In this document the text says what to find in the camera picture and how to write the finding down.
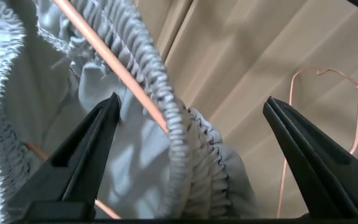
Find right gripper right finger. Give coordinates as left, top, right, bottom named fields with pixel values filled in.
left=262, top=95, right=358, bottom=218

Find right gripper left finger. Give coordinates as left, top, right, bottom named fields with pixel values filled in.
left=4, top=92, right=121, bottom=220

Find pale grey shorts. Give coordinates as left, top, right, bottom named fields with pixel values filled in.
left=0, top=0, right=260, bottom=220

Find pink clothes hanger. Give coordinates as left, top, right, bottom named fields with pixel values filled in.
left=23, top=0, right=170, bottom=220
left=276, top=67, right=358, bottom=218

